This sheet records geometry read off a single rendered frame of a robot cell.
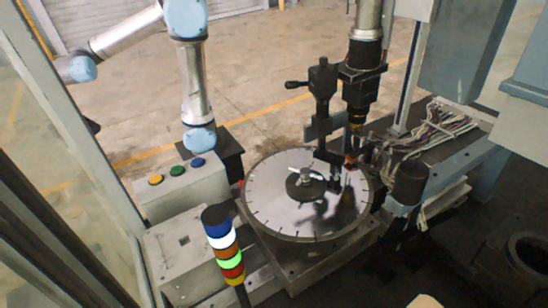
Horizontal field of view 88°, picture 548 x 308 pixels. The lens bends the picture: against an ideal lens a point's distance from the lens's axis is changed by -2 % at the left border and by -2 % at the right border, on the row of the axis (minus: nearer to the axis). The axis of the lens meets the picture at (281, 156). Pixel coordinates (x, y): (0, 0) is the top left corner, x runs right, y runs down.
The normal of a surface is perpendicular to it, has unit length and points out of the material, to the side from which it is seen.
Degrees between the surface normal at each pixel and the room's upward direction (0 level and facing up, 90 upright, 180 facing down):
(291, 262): 0
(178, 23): 83
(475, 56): 90
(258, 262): 0
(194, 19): 83
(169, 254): 0
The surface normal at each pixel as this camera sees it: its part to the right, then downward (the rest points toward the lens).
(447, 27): -0.85, 0.38
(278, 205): -0.07, -0.77
